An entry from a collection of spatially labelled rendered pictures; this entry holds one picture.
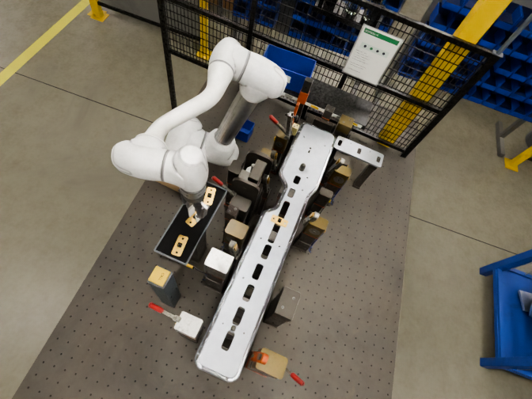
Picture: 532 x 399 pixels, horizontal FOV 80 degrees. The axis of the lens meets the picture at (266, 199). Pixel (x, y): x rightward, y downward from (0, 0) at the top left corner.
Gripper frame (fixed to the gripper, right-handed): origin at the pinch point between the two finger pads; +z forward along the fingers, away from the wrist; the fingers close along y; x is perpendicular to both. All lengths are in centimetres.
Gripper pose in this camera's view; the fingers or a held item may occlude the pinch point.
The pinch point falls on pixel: (195, 213)
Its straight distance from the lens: 131.4
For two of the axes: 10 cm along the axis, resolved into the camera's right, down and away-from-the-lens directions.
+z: -1.6, 4.6, 8.8
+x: 5.9, -6.7, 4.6
